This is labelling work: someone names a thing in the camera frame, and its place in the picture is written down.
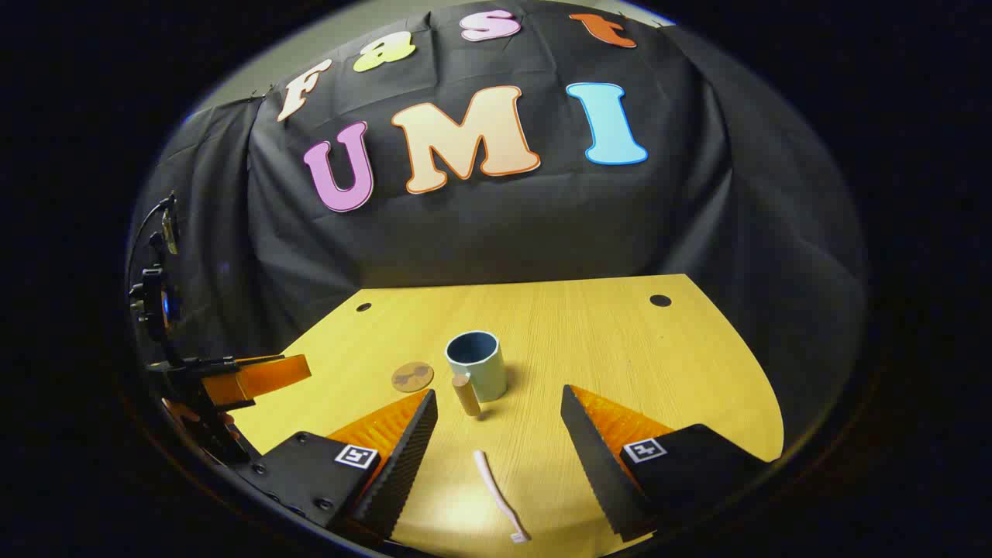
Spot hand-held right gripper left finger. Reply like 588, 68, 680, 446
236, 387, 439, 543

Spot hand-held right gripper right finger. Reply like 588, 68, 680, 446
560, 384, 776, 543

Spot round brown coaster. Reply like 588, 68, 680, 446
391, 360, 435, 394

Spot pink toothbrush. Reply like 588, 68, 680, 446
474, 450, 532, 544

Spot light blue cup wooden handle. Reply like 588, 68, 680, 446
445, 331, 509, 419

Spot yellow wooden desktop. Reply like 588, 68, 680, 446
229, 274, 785, 558

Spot black backdrop cloth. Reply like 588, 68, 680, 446
128, 0, 869, 446

